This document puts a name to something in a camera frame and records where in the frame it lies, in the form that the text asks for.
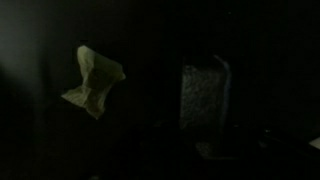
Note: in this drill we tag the white bluish cloth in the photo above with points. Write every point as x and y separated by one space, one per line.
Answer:
95 83

